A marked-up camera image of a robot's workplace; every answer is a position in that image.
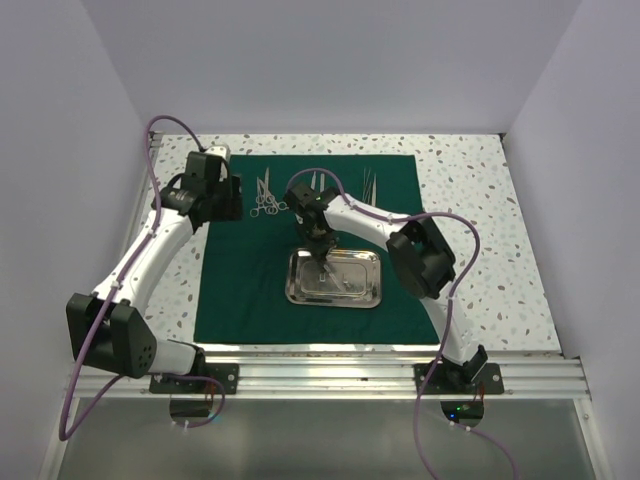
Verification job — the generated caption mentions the steel surgical scissors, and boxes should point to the steel surgical scissors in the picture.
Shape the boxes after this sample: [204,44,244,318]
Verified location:
[265,192,287,215]

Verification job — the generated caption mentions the steel needle holder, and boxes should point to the steel needle holder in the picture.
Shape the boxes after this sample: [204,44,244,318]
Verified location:
[250,179,268,218]

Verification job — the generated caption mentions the steel forceps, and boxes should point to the steel forceps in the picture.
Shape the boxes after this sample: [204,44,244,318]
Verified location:
[362,168,373,204]

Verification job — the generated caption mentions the steel instrument tray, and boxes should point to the steel instrument tray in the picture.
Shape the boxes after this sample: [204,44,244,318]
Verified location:
[285,249,382,309]

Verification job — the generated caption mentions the dark green surgical cloth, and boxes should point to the dark green surgical cloth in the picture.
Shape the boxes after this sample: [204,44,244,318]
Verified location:
[194,155,438,345]

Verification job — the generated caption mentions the pointed steel tweezers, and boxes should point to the pointed steel tweezers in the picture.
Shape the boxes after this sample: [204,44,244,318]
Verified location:
[369,174,377,207]

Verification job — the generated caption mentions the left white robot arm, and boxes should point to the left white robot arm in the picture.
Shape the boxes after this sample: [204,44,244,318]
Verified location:
[66,145,243,393]

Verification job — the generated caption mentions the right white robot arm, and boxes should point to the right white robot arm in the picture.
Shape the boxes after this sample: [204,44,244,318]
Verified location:
[284,182,488,393]

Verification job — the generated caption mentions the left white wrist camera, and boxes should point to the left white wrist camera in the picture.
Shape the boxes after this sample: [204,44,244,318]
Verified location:
[204,144,231,162]

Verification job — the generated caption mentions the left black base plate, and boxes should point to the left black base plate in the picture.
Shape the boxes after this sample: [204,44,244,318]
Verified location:
[149,363,240,395]

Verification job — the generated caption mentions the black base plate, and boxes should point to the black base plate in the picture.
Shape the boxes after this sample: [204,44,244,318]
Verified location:
[423,362,505,395]
[149,363,240,395]

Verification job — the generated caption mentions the aluminium mounting rail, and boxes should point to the aluminium mounting rail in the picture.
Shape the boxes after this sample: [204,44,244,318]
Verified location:
[64,352,591,401]

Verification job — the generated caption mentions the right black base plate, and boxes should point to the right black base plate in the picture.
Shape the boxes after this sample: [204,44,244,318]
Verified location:
[423,362,505,395]

